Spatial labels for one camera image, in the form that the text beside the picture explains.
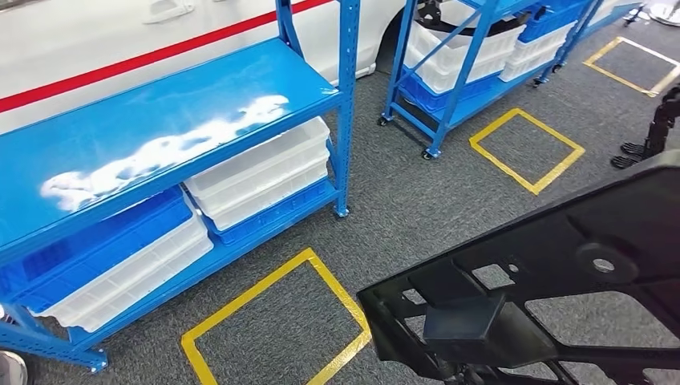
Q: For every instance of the yellow floor tape square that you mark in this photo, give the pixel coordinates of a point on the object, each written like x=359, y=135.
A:
x=249, y=295
x=495, y=127

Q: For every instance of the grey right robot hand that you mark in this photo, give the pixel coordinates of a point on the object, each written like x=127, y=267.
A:
x=467, y=377

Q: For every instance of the white car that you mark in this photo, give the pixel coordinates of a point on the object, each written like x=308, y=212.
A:
x=79, y=42

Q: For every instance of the blue metal shelf rack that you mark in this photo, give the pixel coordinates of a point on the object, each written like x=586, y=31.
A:
x=159, y=117

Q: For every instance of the black humanoid robot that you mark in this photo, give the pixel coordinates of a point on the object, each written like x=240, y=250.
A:
x=661, y=125

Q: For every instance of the black part in crate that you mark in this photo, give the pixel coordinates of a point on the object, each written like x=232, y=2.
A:
x=467, y=31

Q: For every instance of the red barrier belt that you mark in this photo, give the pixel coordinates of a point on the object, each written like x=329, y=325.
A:
x=133, y=62

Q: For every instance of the blue plastic crate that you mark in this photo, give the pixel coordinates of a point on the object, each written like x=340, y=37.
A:
x=276, y=218
x=552, y=18
x=425, y=95
x=95, y=250

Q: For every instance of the white plastic crate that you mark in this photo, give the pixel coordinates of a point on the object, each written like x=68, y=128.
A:
x=133, y=276
x=255, y=159
x=494, y=48
x=265, y=204
x=536, y=56

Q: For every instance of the black plastic frame part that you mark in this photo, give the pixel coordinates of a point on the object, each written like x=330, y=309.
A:
x=478, y=329

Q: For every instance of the blue wheeled shelf rack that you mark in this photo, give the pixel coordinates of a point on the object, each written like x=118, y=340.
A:
x=478, y=101

